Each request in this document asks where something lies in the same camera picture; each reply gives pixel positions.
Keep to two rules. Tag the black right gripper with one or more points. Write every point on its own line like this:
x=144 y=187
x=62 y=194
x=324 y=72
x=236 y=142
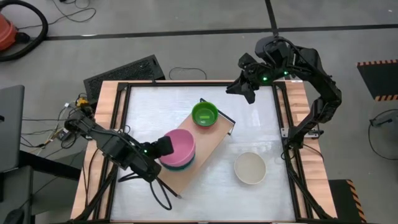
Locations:
x=256 y=76

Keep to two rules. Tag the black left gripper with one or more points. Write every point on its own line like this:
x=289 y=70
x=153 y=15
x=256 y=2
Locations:
x=162 y=147

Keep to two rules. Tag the large pink matte bowl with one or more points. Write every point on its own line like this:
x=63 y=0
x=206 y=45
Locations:
x=182 y=146

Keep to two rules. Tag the large teal matte bowl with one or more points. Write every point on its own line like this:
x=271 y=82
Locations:
x=183 y=167

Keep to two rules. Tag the green translucent plastic bowl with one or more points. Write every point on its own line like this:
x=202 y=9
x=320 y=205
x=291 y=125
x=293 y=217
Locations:
x=199 y=119

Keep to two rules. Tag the large white matte bowl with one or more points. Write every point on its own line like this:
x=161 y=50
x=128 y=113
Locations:
x=250 y=168

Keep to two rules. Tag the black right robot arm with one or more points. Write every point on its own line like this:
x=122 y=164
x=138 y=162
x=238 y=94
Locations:
x=326 y=90

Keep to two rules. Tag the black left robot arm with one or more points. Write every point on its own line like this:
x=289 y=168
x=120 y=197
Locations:
x=115 y=146

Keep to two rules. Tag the wooden shelf with black legs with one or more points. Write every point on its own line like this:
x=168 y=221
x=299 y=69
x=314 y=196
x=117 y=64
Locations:
x=205 y=140

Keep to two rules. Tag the black perforated panel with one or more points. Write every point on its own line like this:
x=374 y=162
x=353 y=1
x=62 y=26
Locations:
x=124 y=74

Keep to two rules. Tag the yellow connector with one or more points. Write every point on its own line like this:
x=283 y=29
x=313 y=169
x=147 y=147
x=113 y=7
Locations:
x=81 y=101

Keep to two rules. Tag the black power brick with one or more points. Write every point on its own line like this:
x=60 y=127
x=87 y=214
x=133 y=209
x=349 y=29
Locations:
x=64 y=134

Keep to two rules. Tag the black hazard-striped mat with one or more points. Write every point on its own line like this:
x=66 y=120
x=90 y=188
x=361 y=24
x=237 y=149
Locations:
x=379 y=81
x=340 y=199

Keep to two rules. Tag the grey floor device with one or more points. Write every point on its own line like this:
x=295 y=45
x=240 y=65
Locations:
x=385 y=119

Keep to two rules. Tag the dark grey desk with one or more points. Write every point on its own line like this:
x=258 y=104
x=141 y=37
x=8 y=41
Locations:
x=15 y=193

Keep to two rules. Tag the black computer mouse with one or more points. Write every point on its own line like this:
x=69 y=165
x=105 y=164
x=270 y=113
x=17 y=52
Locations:
x=14 y=216

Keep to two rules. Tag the orange vacuum cleaner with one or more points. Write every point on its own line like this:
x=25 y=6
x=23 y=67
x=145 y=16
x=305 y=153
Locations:
x=6 y=32

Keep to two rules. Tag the black aluminium table frame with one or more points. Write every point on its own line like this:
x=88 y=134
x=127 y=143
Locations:
x=186 y=83

